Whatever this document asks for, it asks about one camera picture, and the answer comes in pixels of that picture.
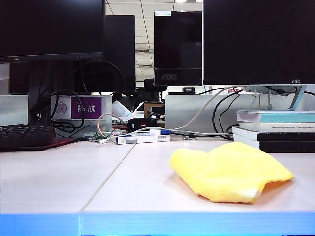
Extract black arched cable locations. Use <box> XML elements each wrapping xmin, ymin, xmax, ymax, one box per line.
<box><xmin>81</xmin><ymin>60</ymin><xmax>124</xmax><ymax>96</ymax></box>

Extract frosted desk partition panel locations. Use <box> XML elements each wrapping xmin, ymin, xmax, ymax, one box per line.
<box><xmin>0</xmin><ymin>94</ymin><xmax>29</xmax><ymax>126</ymax></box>

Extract acrylic sign purple label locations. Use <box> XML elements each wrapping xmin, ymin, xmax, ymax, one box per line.
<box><xmin>50</xmin><ymin>95</ymin><xmax>113</xmax><ymax>121</ymax></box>

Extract black monitor gold logo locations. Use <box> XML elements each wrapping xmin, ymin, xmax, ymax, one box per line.
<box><xmin>0</xmin><ymin>0</ymin><xmax>106</xmax><ymax>63</ymax></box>

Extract white and blue box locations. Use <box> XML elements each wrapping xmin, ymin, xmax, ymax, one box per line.
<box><xmin>115</xmin><ymin>134</ymin><xmax>171</xmax><ymax>145</ymax></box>

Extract black aoc monitor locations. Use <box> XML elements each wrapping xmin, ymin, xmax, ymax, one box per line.
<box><xmin>154</xmin><ymin>10</ymin><xmax>203</xmax><ymax>87</ymax></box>
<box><xmin>202</xmin><ymin>0</ymin><xmax>315</xmax><ymax>86</ymax></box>

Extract thin black cable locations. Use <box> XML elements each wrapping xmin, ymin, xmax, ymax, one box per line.
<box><xmin>212</xmin><ymin>89</ymin><xmax>243</xmax><ymax>138</ymax></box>
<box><xmin>219</xmin><ymin>93</ymin><xmax>241</xmax><ymax>141</ymax></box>

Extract wooden frame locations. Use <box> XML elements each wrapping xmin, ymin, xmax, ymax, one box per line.
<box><xmin>144</xmin><ymin>103</ymin><xmax>165</xmax><ymax>118</ymax></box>

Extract white spine book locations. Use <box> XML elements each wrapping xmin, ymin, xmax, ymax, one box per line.
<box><xmin>238</xmin><ymin>122</ymin><xmax>315</xmax><ymax>133</ymax></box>

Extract green circuit board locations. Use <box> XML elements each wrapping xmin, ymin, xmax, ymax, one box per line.
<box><xmin>94</xmin><ymin>132</ymin><xmax>112</xmax><ymax>141</ymax></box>

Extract right black AOC monitor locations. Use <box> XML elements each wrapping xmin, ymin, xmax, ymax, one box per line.
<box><xmin>202</xmin><ymin>0</ymin><xmax>315</xmax><ymax>86</ymax></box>

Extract black keyboard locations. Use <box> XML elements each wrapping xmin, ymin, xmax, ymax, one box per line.
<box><xmin>0</xmin><ymin>124</ymin><xmax>56</xmax><ymax>148</ymax></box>

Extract long beige cable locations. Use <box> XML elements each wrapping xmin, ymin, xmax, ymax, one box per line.
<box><xmin>97</xmin><ymin>86</ymin><xmax>238</xmax><ymax>146</ymax></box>

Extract white printed package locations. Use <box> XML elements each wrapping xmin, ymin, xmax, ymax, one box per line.
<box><xmin>112</xmin><ymin>100</ymin><xmax>135</xmax><ymax>119</ymax></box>

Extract black device red light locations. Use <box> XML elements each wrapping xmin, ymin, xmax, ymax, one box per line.
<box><xmin>127</xmin><ymin>118</ymin><xmax>158</xmax><ymax>131</ymax></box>

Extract silver monitor stand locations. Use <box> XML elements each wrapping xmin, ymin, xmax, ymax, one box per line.
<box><xmin>242</xmin><ymin>85</ymin><xmax>308</xmax><ymax>111</ymax></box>

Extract pinkish looped cable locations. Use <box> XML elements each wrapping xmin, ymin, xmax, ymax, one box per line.
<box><xmin>97</xmin><ymin>113</ymin><xmax>124</xmax><ymax>139</ymax></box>

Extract black desk mat red edge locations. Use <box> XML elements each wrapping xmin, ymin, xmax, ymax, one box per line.
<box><xmin>0</xmin><ymin>137</ymin><xmax>80</xmax><ymax>152</ymax></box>

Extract dark grey monitor stand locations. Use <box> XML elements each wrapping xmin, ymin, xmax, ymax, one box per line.
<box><xmin>27</xmin><ymin>61</ymin><xmax>54</xmax><ymax>128</ymax></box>

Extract black office chair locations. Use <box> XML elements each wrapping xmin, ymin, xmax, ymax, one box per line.
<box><xmin>143</xmin><ymin>78</ymin><xmax>168</xmax><ymax>101</ymax></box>

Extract grey cable with ferrite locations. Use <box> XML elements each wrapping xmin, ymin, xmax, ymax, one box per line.
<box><xmin>169</xmin><ymin>131</ymin><xmax>233</xmax><ymax>139</ymax></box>

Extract white adapter blue plug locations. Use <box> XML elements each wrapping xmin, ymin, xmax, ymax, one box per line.
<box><xmin>149</xmin><ymin>129</ymin><xmax>172</xmax><ymax>136</ymax></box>

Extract yellow microfiber rag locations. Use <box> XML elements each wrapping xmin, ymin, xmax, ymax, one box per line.
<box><xmin>169</xmin><ymin>141</ymin><xmax>295</xmax><ymax>204</ymax></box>

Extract black stand cable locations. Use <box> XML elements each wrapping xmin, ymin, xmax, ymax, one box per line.
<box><xmin>264</xmin><ymin>86</ymin><xmax>315</xmax><ymax>97</ymax></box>

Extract grey desk partition panel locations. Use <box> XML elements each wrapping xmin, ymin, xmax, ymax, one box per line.
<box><xmin>164</xmin><ymin>94</ymin><xmax>252</xmax><ymax>135</ymax></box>

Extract black looped cable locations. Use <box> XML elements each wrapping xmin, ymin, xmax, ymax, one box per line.
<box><xmin>50</xmin><ymin>89</ymin><xmax>86</xmax><ymax>130</ymax></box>

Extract plain black monitor back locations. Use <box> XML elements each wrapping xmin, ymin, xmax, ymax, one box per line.
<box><xmin>103</xmin><ymin>14</ymin><xmax>136</xmax><ymax>94</ymax></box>

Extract teal spine book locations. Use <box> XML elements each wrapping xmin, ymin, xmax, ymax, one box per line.
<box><xmin>236</xmin><ymin>110</ymin><xmax>315</xmax><ymax>124</ymax></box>

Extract black book white pages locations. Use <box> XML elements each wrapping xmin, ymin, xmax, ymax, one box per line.
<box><xmin>232</xmin><ymin>126</ymin><xmax>315</xmax><ymax>142</ymax></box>
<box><xmin>233</xmin><ymin>134</ymin><xmax>315</xmax><ymax>153</ymax></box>

